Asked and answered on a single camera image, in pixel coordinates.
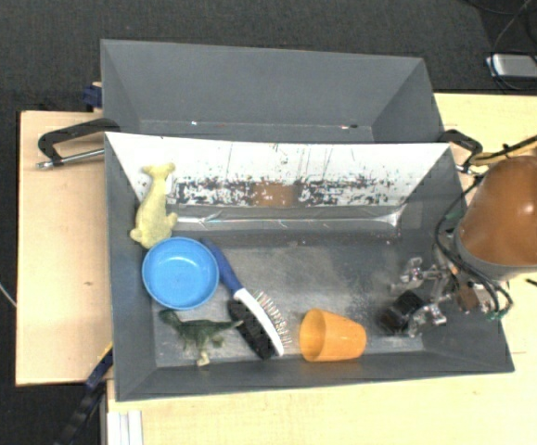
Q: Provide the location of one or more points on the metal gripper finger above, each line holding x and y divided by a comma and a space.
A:
414, 277
428, 319

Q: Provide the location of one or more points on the black round object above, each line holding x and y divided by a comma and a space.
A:
400, 315

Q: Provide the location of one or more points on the orange plastic cup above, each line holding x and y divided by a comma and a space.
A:
335, 336

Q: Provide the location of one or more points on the blue and white brush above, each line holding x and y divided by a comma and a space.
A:
259, 313

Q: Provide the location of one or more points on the grey metal bin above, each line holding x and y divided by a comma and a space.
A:
296, 91

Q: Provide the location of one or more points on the green toy dinosaur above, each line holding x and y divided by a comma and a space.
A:
198, 332

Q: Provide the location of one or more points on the blue bowl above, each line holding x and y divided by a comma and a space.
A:
180, 274

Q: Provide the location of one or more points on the yellow plush toy animal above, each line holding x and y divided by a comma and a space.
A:
153, 211

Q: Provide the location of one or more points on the pale brown flat board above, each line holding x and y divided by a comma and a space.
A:
59, 248

